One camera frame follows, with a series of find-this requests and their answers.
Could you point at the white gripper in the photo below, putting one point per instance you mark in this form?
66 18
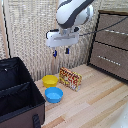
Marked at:
61 38

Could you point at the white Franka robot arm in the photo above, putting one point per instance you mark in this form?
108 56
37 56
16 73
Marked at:
71 12

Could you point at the brown drawer cabinet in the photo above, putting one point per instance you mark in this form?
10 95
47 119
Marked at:
111 50

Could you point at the red yellow snack box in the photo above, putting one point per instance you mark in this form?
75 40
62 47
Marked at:
70 78

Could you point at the yellow bowl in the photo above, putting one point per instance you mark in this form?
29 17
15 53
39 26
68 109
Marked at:
50 80

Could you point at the blue bowl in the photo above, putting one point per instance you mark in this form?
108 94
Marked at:
54 94

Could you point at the black fabric storage box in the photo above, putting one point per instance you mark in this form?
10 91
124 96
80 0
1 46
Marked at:
16 93

